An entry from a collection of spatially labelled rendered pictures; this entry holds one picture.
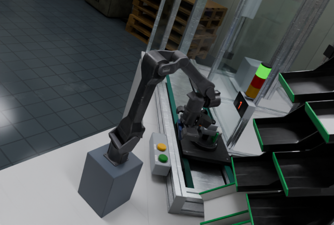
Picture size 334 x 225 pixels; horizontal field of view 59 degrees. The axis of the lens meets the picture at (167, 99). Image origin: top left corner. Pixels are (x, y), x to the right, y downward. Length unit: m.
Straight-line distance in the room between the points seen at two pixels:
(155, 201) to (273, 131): 0.56
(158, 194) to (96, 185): 0.30
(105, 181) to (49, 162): 0.33
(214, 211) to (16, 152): 1.80
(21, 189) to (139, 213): 0.42
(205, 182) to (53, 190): 0.61
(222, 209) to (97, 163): 0.45
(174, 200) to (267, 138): 0.46
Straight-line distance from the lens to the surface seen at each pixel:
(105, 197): 1.06
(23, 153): 2.55
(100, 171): 1.03
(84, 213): 1.14
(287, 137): 0.90
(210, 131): 1.40
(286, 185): 0.75
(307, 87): 0.85
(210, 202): 1.13
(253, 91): 1.34
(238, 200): 1.09
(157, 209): 1.22
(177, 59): 0.90
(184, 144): 1.38
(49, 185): 1.21
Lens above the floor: 1.77
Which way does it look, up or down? 29 degrees down
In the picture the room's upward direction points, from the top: 21 degrees clockwise
